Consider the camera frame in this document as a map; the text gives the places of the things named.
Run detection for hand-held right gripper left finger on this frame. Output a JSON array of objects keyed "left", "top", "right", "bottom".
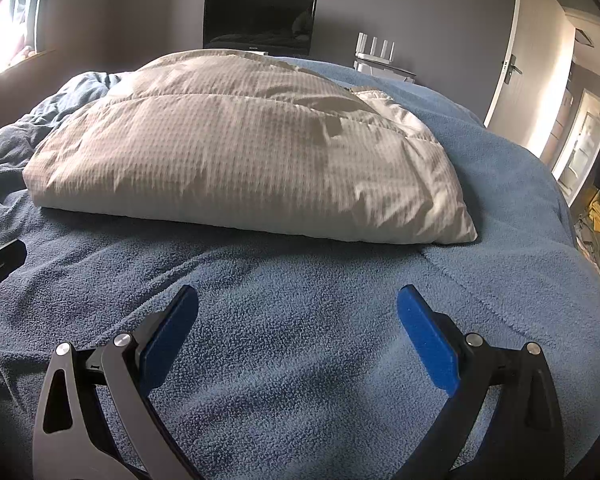
[{"left": 32, "top": 285, "right": 207, "bottom": 480}]

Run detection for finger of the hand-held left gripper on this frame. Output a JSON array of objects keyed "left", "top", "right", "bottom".
[{"left": 0, "top": 239, "right": 28, "bottom": 286}]

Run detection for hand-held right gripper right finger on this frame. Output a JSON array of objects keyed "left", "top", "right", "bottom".
[{"left": 394, "top": 284, "right": 566, "bottom": 480}]

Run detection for white puffer jacket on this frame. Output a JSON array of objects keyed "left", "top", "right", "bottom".
[{"left": 22, "top": 49, "right": 479, "bottom": 246}]

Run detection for pile of clothes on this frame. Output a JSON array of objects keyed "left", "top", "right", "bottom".
[{"left": 572, "top": 184, "right": 600, "bottom": 282}]

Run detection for blue fleece blanket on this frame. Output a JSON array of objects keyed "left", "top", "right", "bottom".
[{"left": 0, "top": 57, "right": 600, "bottom": 480}]

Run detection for dark grey bedding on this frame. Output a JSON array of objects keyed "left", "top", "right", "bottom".
[{"left": 0, "top": 71, "right": 125, "bottom": 171}]

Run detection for hallway door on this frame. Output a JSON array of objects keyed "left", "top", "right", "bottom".
[{"left": 550, "top": 87, "right": 600, "bottom": 197}]

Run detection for white side stand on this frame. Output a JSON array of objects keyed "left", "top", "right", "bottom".
[{"left": 352, "top": 57, "right": 417, "bottom": 82}]

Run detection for white wifi router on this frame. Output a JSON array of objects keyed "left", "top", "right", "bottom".
[{"left": 355, "top": 32, "right": 399, "bottom": 61}]

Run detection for white door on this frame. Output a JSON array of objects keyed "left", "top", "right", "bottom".
[{"left": 484, "top": 0, "right": 579, "bottom": 157}]

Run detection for black flat screen television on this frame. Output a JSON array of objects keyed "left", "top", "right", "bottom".
[{"left": 202, "top": 0, "right": 319, "bottom": 58}]

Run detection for metal door handle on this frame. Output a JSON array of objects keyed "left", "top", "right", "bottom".
[{"left": 502, "top": 54, "right": 523, "bottom": 84}]

